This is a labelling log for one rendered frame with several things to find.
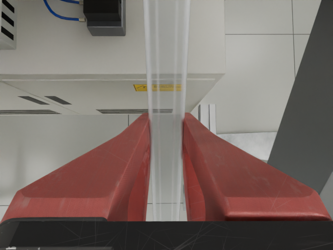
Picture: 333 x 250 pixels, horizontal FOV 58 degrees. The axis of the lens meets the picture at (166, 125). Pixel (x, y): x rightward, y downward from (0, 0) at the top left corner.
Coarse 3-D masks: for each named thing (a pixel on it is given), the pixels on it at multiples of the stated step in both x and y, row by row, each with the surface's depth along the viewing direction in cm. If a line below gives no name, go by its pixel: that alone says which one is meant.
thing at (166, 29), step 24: (144, 0) 9; (168, 0) 9; (144, 24) 9; (168, 24) 9; (168, 48) 10; (168, 72) 10; (168, 96) 11; (168, 120) 11; (168, 144) 12; (168, 168) 13; (168, 192) 14; (168, 216) 16
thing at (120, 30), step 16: (0, 0) 40; (16, 0) 44; (64, 0) 42; (80, 0) 43; (96, 0) 39; (112, 0) 39; (0, 16) 40; (16, 16) 44; (96, 16) 40; (112, 16) 40; (0, 32) 40; (16, 32) 44; (96, 32) 43; (112, 32) 43; (0, 48) 43; (208, 112) 76; (208, 128) 75
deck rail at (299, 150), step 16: (320, 16) 15; (320, 32) 15; (320, 48) 15; (304, 64) 17; (320, 64) 15; (304, 80) 17; (320, 80) 15; (304, 96) 17; (320, 96) 15; (288, 112) 19; (304, 112) 17; (320, 112) 15; (288, 128) 19; (304, 128) 17; (320, 128) 15; (288, 144) 19; (304, 144) 17; (320, 144) 15; (272, 160) 22; (288, 160) 19; (304, 160) 17; (320, 160) 15; (304, 176) 17; (320, 176) 15; (320, 192) 15
